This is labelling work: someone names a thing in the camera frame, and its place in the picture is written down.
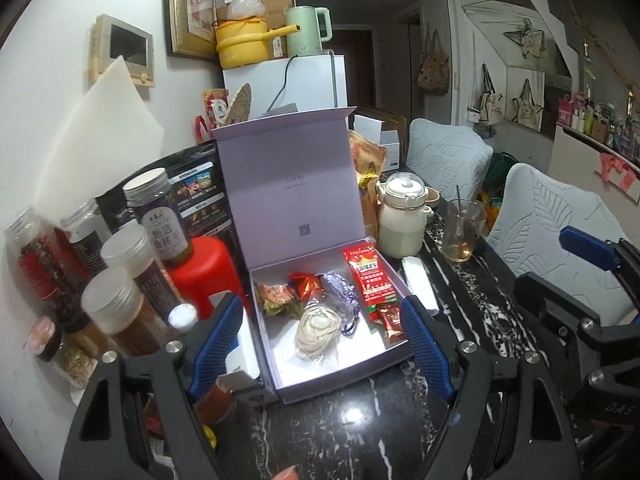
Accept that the dark red tea sachet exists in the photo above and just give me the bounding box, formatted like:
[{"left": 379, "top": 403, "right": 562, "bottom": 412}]
[{"left": 376, "top": 302, "right": 405, "bottom": 344}]

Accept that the long red snack packet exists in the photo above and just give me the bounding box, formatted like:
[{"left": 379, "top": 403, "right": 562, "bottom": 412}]
[{"left": 342, "top": 242, "right": 398, "bottom": 324}]

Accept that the cord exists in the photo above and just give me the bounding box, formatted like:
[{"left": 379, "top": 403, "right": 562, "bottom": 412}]
[{"left": 294, "top": 288, "right": 355, "bottom": 363}]

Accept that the red gold candy packet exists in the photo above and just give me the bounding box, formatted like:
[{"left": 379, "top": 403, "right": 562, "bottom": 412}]
[{"left": 288, "top": 272, "right": 322, "bottom": 302}]

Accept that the white blue carton box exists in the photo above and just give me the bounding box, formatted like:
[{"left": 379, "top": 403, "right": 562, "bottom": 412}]
[{"left": 217, "top": 307, "right": 262, "bottom": 392}]

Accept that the pink green candy wrapper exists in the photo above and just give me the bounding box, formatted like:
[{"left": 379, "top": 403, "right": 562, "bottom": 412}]
[{"left": 257, "top": 283, "right": 302, "bottom": 318}]

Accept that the red plastic container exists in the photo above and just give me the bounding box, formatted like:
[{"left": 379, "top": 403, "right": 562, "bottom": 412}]
[{"left": 168, "top": 236, "right": 248, "bottom": 320}]

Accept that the near light blue chair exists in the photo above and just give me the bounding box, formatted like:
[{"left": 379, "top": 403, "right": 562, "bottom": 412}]
[{"left": 488, "top": 162, "right": 634, "bottom": 326}]

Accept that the light blue chair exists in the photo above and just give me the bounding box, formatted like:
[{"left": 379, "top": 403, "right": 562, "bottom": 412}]
[
  {"left": 488, "top": 162, "right": 634, "bottom": 326},
  {"left": 407, "top": 118, "right": 494, "bottom": 202}
]

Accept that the lavender gift box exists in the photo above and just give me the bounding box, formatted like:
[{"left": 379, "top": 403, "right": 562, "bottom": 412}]
[{"left": 215, "top": 107, "right": 413, "bottom": 404}]

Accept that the brown powder jar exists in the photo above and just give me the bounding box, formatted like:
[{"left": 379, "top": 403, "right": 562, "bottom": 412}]
[{"left": 80, "top": 268, "right": 172, "bottom": 356}]

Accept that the glass cup with spoon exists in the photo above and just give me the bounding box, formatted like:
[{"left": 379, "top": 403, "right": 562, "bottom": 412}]
[{"left": 442, "top": 188, "right": 486, "bottom": 263}]

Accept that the black snack bag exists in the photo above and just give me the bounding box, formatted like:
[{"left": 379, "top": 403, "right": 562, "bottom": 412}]
[{"left": 96, "top": 140, "right": 240, "bottom": 257}]

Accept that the dark label jar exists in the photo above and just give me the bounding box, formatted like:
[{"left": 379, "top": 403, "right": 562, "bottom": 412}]
[{"left": 122, "top": 168, "right": 193, "bottom": 268}]

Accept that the cream ceramic teapot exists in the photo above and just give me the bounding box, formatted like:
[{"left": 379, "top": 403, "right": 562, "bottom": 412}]
[{"left": 378, "top": 172, "right": 434, "bottom": 259}]

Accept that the far light blue chair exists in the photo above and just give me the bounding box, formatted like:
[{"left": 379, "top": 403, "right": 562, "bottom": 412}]
[{"left": 407, "top": 118, "right": 494, "bottom": 202}]

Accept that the red dried fruit jar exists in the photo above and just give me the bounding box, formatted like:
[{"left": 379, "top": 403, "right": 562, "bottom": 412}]
[{"left": 3, "top": 206, "right": 87, "bottom": 333}]

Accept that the hanging brown tote bag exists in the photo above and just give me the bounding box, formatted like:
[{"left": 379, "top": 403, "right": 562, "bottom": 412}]
[{"left": 416, "top": 29, "right": 450, "bottom": 96}]

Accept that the white mini fridge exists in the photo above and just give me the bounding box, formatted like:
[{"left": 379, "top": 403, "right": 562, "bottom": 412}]
[{"left": 222, "top": 54, "right": 347, "bottom": 119}]

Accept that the yellow pot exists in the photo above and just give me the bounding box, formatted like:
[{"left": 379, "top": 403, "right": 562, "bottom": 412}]
[{"left": 215, "top": 16, "right": 300, "bottom": 70}]

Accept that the green electric kettle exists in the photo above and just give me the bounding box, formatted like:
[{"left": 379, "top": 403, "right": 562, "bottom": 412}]
[{"left": 284, "top": 6, "right": 333, "bottom": 56}]

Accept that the purple drawstring pouch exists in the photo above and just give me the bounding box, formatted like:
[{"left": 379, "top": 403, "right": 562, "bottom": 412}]
[{"left": 320, "top": 271, "right": 360, "bottom": 336}]

